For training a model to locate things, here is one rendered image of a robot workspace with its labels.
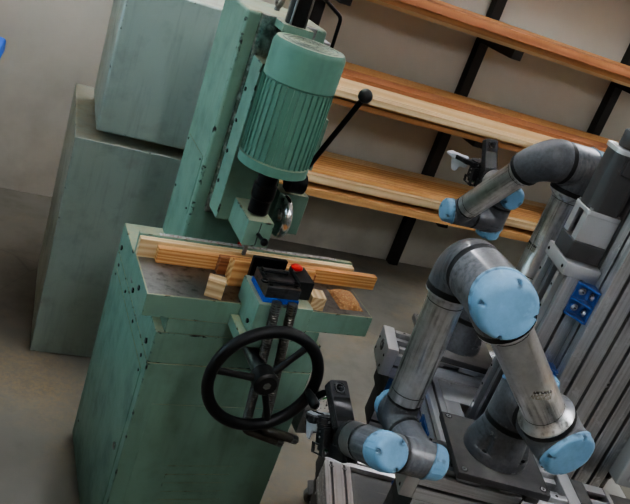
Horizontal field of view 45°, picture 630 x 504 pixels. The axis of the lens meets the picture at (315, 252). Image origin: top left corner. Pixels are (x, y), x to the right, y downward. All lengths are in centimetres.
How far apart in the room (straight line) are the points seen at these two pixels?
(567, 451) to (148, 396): 98
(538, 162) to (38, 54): 274
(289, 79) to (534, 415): 88
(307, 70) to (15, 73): 259
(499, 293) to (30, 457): 174
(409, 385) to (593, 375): 55
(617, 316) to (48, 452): 177
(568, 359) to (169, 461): 104
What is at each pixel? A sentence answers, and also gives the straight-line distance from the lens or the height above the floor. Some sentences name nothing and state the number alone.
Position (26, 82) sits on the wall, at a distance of 414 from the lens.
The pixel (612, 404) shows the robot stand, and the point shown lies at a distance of 203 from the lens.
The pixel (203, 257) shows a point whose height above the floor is 93.
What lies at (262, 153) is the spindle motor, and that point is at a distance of 178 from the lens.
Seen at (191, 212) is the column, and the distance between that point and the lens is 207.
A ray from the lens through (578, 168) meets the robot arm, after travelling 209.
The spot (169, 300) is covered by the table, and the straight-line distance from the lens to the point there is 178.
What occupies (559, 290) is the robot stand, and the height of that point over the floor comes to 118.
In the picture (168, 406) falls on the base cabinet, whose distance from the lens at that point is 196.
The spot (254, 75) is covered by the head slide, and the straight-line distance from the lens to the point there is 190.
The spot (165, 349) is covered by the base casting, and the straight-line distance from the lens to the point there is 186.
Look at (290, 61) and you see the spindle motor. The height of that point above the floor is 147.
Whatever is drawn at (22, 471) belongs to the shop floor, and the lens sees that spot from 258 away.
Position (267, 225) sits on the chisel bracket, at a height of 106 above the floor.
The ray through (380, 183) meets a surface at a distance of 411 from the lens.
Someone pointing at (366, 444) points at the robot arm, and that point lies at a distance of 149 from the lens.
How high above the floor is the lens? 176
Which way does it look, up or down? 22 degrees down
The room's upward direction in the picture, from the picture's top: 20 degrees clockwise
